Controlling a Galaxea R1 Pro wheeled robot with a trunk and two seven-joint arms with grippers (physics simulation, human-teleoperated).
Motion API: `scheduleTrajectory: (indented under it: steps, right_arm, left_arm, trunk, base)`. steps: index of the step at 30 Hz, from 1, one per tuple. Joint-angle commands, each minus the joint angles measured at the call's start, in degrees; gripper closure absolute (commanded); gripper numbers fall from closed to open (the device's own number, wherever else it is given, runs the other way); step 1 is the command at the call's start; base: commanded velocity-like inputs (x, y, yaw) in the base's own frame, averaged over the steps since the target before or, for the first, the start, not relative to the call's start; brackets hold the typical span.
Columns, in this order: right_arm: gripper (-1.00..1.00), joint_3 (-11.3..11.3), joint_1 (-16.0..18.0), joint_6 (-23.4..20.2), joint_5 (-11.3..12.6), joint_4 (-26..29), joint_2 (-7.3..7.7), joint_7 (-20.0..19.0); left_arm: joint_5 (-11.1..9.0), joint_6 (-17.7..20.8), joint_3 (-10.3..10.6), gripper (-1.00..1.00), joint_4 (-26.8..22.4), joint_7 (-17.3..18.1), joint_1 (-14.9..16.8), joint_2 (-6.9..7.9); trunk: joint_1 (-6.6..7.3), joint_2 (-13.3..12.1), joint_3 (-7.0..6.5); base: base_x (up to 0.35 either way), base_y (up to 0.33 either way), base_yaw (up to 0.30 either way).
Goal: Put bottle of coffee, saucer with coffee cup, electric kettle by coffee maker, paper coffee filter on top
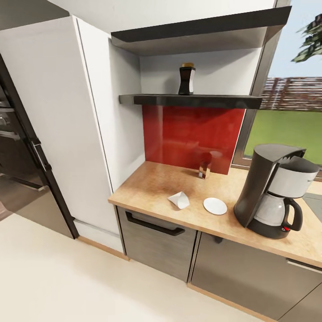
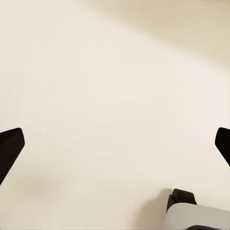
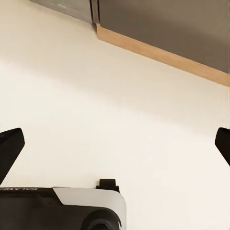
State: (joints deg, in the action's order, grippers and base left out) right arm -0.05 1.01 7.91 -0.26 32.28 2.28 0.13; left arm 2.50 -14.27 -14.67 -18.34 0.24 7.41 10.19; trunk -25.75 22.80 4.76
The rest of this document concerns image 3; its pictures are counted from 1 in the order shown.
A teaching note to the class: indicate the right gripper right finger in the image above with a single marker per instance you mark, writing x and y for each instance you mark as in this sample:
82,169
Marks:
222,142

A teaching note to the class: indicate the cabinet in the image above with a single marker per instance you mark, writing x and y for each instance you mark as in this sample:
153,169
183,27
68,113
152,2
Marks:
198,30

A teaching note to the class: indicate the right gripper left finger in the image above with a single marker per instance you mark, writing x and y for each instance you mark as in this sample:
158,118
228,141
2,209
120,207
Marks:
11,144

